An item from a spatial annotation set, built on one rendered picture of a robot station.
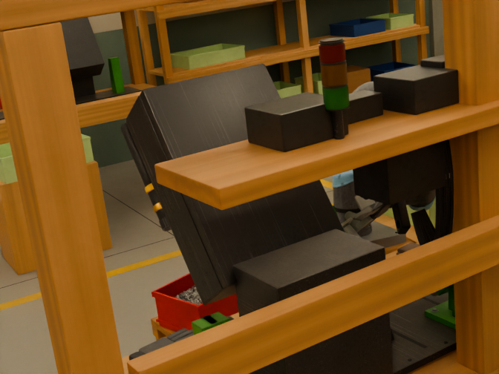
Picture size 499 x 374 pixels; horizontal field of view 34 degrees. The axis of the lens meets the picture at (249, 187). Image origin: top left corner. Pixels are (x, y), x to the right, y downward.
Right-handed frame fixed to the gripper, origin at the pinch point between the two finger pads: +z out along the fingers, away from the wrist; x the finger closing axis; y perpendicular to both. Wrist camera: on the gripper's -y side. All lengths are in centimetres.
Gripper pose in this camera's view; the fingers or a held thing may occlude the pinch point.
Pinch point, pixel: (352, 228)
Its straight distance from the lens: 209.7
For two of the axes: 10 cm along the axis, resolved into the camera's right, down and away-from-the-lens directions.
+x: 1.4, -4.6, -8.8
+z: -7.8, 5.0, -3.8
